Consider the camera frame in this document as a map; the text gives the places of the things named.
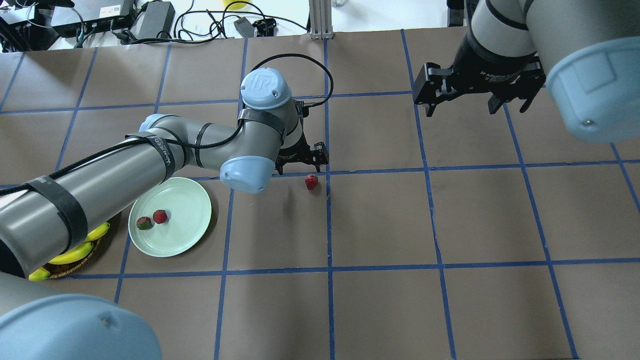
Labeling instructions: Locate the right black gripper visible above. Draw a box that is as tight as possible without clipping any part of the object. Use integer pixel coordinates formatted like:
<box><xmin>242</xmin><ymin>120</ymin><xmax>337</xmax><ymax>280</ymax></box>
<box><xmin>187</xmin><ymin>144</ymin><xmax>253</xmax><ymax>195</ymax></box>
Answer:
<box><xmin>413</xmin><ymin>32</ymin><xmax>546</xmax><ymax>117</ymax></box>

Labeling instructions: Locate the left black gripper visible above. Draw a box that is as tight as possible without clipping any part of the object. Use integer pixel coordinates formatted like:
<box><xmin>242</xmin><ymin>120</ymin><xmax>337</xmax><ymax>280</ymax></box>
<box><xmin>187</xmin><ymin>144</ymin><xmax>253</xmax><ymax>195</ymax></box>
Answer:
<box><xmin>275</xmin><ymin>135</ymin><xmax>330</xmax><ymax>173</ymax></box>

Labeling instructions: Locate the strawberry three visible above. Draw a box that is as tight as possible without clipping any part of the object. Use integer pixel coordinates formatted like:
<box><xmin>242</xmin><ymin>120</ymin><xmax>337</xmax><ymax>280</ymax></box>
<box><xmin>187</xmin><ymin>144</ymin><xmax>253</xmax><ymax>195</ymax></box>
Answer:
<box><xmin>304</xmin><ymin>173</ymin><xmax>319</xmax><ymax>191</ymax></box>

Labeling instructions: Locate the strawberry one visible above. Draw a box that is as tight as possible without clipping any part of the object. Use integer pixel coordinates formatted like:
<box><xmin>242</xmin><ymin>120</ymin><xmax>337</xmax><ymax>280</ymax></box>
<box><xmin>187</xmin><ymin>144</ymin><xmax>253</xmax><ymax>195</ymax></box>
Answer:
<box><xmin>151</xmin><ymin>209</ymin><xmax>169</xmax><ymax>224</ymax></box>

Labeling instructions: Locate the strawberry two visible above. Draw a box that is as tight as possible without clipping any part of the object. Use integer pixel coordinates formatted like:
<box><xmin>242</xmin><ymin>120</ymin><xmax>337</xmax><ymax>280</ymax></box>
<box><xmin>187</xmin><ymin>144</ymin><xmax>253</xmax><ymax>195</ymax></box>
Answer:
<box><xmin>135</xmin><ymin>216</ymin><xmax>154</xmax><ymax>231</ymax></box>

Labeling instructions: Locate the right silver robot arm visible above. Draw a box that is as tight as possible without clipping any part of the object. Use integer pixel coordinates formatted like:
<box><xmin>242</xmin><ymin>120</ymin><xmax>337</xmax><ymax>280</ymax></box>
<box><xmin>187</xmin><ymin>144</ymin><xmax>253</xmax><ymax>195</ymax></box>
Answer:
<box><xmin>413</xmin><ymin>0</ymin><xmax>640</xmax><ymax>143</ymax></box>

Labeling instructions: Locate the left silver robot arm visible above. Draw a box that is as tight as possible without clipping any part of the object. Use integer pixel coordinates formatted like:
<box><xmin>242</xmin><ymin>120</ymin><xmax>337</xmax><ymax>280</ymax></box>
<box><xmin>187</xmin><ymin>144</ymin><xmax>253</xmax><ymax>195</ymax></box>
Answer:
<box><xmin>1</xmin><ymin>66</ymin><xmax>329</xmax><ymax>360</ymax></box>

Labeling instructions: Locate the light green plate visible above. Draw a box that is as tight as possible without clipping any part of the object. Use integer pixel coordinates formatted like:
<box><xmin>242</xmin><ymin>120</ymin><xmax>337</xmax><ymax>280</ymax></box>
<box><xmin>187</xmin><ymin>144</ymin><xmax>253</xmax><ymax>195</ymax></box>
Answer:
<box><xmin>127</xmin><ymin>177</ymin><xmax>213</xmax><ymax>258</ymax></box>

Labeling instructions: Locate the black power adapter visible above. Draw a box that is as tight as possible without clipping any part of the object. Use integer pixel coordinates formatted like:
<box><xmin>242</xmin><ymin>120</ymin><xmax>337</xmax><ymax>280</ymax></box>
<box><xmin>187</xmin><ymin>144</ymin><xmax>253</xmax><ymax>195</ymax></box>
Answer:
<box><xmin>233</xmin><ymin>17</ymin><xmax>258</xmax><ymax>38</ymax></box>

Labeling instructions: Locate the black power brick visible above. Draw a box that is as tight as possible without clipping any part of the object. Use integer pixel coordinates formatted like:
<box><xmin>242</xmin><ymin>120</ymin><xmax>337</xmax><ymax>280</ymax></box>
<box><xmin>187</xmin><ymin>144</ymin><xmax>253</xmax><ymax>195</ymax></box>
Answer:
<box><xmin>135</xmin><ymin>1</ymin><xmax>175</xmax><ymax>40</ymax></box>

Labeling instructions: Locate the yellow banana bunch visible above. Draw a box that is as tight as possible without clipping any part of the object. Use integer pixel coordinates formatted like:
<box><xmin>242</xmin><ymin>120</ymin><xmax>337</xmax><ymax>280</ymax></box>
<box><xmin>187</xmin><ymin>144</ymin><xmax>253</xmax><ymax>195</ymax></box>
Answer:
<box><xmin>27</xmin><ymin>221</ymin><xmax>111</xmax><ymax>281</ymax></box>

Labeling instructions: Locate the brown wicker basket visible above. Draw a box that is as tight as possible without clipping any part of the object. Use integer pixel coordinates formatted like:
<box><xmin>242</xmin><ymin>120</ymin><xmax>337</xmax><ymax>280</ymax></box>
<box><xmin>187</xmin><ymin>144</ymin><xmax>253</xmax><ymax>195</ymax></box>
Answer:
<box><xmin>44</xmin><ymin>239</ymin><xmax>105</xmax><ymax>280</ymax></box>

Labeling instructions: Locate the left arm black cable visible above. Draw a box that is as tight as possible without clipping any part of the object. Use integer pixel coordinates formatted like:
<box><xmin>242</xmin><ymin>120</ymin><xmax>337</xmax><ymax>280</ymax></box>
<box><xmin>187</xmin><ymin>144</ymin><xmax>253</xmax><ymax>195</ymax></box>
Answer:
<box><xmin>0</xmin><ymin>53</ymin><xmax>335</xmax><ymax>198</ymax></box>

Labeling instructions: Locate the aluminium frame post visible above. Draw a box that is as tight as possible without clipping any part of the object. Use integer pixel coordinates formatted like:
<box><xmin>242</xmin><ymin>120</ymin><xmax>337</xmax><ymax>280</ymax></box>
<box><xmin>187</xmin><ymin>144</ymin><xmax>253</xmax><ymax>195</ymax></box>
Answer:
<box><xmin>308</xmin><ymin>0</ymin><xmax>334</xmax><ymax>40</ymax></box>

